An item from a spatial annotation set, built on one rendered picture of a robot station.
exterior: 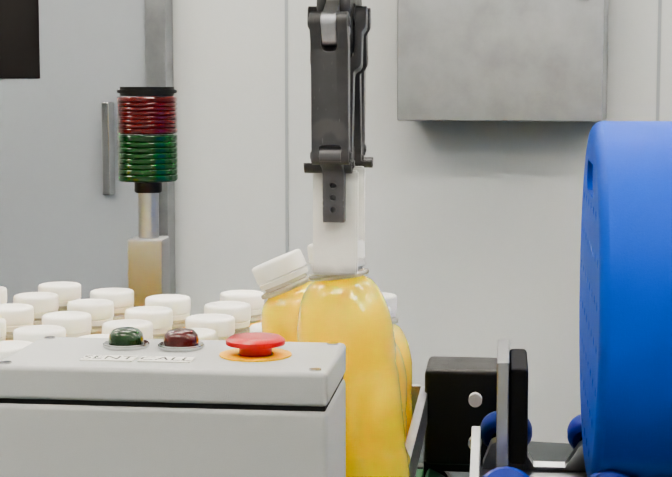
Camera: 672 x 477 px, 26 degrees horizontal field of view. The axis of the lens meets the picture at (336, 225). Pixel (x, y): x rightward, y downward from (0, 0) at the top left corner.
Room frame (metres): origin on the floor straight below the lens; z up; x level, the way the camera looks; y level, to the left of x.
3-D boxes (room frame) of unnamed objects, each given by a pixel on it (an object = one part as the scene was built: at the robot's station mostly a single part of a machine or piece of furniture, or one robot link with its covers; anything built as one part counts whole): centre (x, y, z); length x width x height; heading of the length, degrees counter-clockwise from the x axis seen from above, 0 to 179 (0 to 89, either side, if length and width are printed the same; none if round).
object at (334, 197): (0.95, 0.00, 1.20); 0.03 x 0.01 x 0.05; 173
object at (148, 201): (1.54, 0.20, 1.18); 0.06 x 0.06 x 0.16
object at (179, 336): (0.89, 0.10, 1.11); 0.02 x 0.02 x 0.01
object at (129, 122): (1.54, 0.20, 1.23); 0.06 x 0.06 x 0.04
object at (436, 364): (1.34, -0.12, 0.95); 0.10 x 0.07 x 0.10; 173
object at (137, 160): (1.54, 0.20, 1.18); 0.06 x 0.06 x 0.05
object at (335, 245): (0.97, 0.00, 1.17); 0.03 x 0.01 x 0.07; 83
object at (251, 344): (0.87, 0.05, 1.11); 0.04 x 0.04 x 0.01
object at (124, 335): (0.90, 0.13, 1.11); 0.02 x 0.02 x 0.01
